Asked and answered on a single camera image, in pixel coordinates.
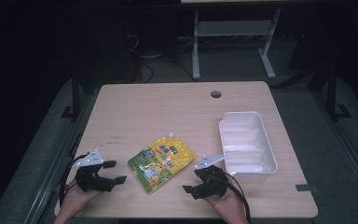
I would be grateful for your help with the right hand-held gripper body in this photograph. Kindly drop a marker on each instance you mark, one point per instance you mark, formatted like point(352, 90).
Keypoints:
point(214, 183)

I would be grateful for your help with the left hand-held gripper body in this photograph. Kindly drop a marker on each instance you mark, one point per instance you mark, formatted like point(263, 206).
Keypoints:
point(90, 180)

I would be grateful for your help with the person's left hand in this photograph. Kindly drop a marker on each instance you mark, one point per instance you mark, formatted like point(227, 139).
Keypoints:
point(76, 199)

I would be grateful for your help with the person's right hand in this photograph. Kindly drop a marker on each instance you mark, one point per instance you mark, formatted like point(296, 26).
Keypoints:
point(230, 205)

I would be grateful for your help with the yellow green spout pouch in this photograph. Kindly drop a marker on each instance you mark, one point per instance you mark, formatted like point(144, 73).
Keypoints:
point(160, 163)

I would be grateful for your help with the white plastic bin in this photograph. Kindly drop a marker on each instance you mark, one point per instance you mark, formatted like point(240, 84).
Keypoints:
point(245, 146)

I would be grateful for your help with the black metal stand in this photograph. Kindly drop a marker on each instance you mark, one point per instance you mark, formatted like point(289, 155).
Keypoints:
point(75, 99)
point(332, 93)

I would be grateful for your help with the grey tape strip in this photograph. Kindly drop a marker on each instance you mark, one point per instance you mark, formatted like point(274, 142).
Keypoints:
point(303, 187)

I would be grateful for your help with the metal floor rail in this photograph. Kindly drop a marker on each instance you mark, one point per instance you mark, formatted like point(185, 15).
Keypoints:
point(348, 146)
point(52, 174)

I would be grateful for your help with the white metal desk frame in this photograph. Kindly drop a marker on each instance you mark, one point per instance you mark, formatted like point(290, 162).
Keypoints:
point(234, 28)

